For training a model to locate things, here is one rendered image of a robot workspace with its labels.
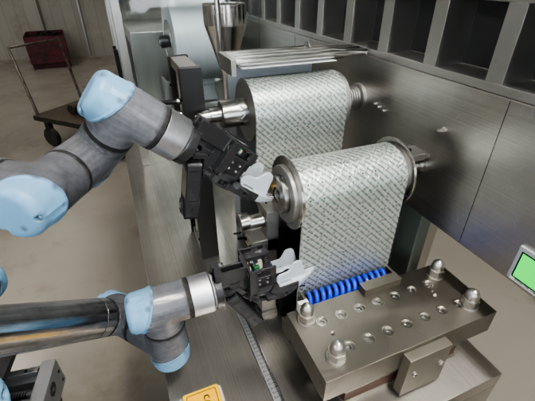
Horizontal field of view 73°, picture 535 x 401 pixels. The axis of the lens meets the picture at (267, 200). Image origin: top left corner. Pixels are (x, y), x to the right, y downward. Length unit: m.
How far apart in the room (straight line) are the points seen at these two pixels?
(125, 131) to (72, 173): 0.09
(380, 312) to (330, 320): 0.11
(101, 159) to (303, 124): 0.47
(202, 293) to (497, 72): 0.63
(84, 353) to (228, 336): 1.35
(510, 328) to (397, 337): 1.69
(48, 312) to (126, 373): 1.36
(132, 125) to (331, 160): 0.36
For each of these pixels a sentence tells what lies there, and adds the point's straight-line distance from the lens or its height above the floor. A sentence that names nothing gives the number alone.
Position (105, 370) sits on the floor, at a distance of 2.07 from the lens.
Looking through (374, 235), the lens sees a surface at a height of 1.13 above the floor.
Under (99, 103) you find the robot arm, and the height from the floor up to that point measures 1.47.
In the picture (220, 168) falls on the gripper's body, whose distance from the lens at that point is 0.61.
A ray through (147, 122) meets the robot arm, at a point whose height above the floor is 1.43.
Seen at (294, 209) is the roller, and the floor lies 1.25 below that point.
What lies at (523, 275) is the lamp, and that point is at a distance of 0.78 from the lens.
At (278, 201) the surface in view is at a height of 1.23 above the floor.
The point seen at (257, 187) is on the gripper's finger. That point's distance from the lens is 0.67.
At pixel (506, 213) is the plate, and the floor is 1.26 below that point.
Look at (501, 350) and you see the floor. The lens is 2.30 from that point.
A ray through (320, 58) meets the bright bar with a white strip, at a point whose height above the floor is 1.44.
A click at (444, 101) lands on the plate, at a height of 1.40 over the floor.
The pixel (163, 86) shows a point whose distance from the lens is 1.58.
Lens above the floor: 1.62
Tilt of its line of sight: 32 degrees down
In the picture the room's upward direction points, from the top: straight up
